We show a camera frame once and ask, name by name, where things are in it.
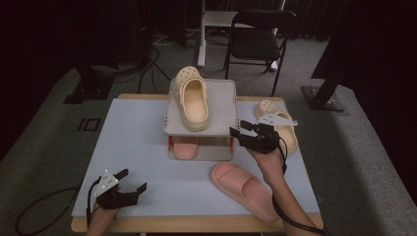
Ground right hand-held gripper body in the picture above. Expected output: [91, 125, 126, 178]
[242, 113, 299, 155]

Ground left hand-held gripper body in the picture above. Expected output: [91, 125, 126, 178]
[92, 169, 140, 210]

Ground cream clog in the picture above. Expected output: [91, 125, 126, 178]
[254, 98, 299, 155]
[171, 65, 210, 133]

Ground grey shoe rack orange legs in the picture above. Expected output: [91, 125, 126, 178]
[162, 78, 240, 162]

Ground pink slipper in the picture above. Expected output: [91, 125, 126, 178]
[209, 160, 281, 224]
[172, 136, 200, 161]

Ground person's left hand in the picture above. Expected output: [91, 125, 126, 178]
[87, 203, 120, 232]

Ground person's right hand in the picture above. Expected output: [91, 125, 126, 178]
[248, 146, 286, 185]

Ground pale blue table mat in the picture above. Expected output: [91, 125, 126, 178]
[71, 97, 321, 218]

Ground wooden table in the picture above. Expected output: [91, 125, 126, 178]
[70, 92, 326, 234]

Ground black metal stand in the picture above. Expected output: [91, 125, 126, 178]
[63, 63, 116, 105]
[301, 0, 353, 112]

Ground black folding chair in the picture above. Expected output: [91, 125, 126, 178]
[223, 9, 298, 97]

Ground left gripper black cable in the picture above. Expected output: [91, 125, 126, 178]
[15, 176, 101, 236]

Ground bundle of black floor cables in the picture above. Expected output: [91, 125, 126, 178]
[136, 29, 173, 94]

